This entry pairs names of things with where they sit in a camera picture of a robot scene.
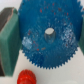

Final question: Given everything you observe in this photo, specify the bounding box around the small red gear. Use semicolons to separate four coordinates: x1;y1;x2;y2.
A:
17;70;36;84

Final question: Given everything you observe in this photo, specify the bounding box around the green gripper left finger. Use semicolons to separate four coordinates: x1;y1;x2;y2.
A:
0;7;21;76

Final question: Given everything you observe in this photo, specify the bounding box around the large blue gear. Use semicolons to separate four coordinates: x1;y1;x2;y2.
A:
18;0;83;68

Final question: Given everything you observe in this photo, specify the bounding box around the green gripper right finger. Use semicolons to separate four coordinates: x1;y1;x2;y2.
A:
78;28;84;56

